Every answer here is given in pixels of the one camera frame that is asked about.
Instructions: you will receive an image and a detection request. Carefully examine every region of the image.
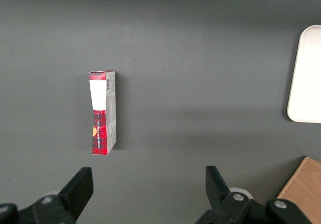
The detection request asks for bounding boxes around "red and grey carton box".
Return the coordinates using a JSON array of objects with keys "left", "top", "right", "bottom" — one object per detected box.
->
[{"left": 88, "top": 70, "right": 117, "bottom": 156}]

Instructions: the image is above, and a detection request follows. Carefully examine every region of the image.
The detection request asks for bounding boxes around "beige rectangular tray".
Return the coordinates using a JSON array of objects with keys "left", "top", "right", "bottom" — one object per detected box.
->
[{"left": 286, "top": 25, "right": 321, "bottom": 124}]

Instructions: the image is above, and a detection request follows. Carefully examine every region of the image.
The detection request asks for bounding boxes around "wooden two-drawer cabinet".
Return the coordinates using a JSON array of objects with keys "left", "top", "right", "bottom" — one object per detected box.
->
[{"left": 275, "top": 156, "right": 321, "bottom": 224}]

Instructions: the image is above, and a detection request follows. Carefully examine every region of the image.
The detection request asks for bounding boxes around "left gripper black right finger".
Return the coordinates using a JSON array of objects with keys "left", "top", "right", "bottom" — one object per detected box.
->
[{"left": 194, "top": 166, "right": 314, "bottom": 224}]

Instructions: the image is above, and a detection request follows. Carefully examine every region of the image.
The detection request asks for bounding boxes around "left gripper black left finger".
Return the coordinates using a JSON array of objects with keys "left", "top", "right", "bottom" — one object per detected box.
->
[{"left": 0, "top": 167, "right": 94, "bottom": 224}]

